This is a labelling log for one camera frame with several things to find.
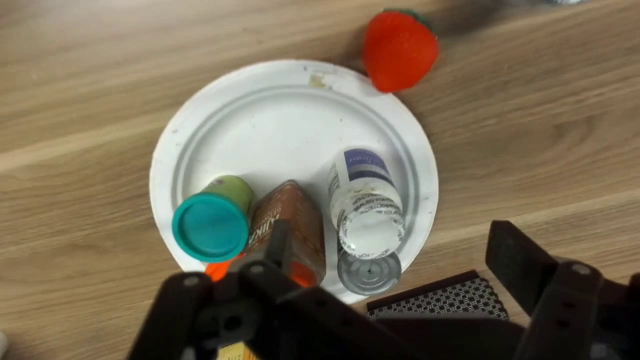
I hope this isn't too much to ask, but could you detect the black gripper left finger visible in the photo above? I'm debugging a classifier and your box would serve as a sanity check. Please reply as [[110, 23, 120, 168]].
[[229, 218, 303, 315]]

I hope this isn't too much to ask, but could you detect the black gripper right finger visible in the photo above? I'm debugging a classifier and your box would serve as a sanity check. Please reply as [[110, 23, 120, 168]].
[[485, 219, 607, 360]]

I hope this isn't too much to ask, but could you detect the spice bottle with orange lid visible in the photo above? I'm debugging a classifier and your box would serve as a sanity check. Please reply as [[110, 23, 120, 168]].
[[204, 178, 328, 289]]

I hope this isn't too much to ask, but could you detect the teal lid dough tub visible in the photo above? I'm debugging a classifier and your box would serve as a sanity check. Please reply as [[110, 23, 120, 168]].
[[170, 174, 257, 264]]

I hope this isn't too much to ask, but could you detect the white pill bottle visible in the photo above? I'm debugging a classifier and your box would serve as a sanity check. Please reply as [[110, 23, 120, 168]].
[[327, 145, 408, 261]]

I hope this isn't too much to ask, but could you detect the dark grey mesh block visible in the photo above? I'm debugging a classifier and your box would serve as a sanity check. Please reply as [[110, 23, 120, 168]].
[[367, 268, 513, 321]]

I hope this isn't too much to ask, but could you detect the white paper plate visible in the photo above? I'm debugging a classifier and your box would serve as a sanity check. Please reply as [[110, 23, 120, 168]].
[[149, 58, 440, 305]]

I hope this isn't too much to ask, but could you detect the red toy strawberry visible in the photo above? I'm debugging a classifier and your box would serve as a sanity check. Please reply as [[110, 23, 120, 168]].
[[362, 7, 443, 93]]

